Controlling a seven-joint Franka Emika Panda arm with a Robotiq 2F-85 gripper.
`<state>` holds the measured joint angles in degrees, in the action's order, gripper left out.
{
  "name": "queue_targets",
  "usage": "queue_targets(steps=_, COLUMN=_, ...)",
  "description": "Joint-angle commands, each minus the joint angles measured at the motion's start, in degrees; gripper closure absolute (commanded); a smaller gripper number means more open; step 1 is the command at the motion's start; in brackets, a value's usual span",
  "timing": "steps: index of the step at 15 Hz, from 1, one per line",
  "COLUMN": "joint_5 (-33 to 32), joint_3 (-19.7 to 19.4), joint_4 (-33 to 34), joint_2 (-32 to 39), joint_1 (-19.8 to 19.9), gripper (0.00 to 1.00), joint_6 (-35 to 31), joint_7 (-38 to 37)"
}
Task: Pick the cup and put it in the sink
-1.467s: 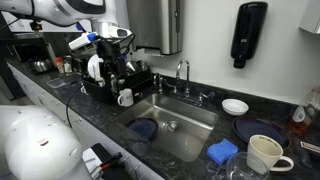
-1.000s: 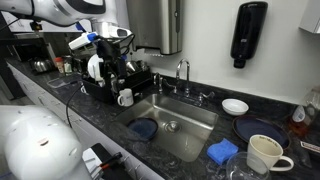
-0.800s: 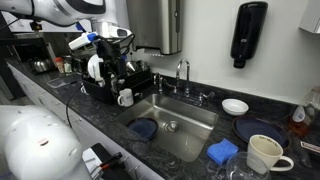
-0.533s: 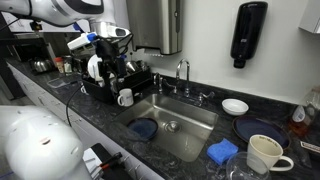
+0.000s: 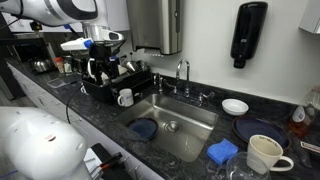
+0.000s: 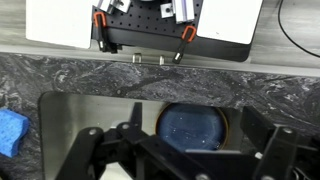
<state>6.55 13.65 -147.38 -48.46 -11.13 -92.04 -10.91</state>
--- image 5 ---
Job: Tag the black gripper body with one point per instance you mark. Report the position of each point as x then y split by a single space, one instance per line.
98 55

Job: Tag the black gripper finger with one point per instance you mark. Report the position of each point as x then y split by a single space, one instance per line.
94 74
102 72

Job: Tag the small white cup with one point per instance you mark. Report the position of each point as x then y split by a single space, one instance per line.
127 97

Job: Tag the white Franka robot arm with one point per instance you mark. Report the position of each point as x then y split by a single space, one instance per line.
50 10

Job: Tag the round sink drain strainer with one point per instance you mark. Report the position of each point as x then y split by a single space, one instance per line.
172 127

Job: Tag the stainless steel sink basin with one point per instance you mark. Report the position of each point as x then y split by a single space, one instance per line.
186 116

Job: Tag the blue capped dark bottle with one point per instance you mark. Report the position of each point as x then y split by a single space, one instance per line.
113 66

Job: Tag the cream dinner plate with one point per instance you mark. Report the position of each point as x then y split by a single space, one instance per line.
122 70

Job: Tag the clear glass jar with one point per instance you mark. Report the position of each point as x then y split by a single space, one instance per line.
68 66

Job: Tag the black dish rack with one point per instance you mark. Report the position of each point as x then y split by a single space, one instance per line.
130 81

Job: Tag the red lidded spice jar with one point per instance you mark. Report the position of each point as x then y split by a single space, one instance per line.
59 65

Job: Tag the clear plastic tray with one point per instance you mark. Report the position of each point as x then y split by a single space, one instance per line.
58 82

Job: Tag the steel kettle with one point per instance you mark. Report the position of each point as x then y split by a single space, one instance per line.
42 65

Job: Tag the small chrome side tap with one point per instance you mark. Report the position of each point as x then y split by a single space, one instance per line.
160 85

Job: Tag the steel paper towel dispenser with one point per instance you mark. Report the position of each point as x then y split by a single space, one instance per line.
153 23

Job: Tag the dark blue plate brown rim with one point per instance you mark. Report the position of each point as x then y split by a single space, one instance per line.
143 128

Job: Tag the chrome gooseneck faucet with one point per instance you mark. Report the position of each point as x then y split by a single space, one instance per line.
187 83

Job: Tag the black red hand tool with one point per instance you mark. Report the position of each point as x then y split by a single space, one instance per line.
108 163

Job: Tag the white ceramic bowl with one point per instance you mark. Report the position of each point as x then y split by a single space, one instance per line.
235 106

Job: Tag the blue sponge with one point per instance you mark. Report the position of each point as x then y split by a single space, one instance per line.
221 151

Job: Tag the large dark blue plate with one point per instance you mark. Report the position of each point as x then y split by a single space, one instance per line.
253 126

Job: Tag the clear glass bowl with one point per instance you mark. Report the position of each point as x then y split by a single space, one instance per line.
238 168

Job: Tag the orange dish soap bottle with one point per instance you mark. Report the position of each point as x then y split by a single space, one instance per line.
299 120

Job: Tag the clear plastic bag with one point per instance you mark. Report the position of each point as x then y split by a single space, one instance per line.
314 97

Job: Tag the white label strip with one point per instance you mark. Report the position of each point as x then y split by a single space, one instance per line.
310 147

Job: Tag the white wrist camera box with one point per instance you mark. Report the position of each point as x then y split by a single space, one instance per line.
75 44

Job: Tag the black wall soap dispenser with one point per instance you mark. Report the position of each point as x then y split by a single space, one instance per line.
248 30

